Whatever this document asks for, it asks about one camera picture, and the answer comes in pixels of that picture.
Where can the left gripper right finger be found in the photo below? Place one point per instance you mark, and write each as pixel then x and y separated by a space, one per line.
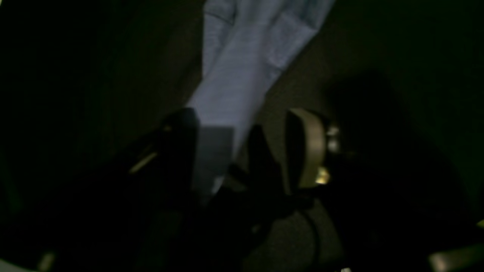
pixel 386 221

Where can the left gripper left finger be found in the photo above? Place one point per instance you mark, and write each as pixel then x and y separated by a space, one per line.
pixel 98 222

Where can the light blue t-shirt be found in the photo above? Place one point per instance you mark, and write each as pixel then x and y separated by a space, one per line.
pixel 247 45

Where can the black table cloth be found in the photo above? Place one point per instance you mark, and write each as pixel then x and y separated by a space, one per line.
pixel 82 80

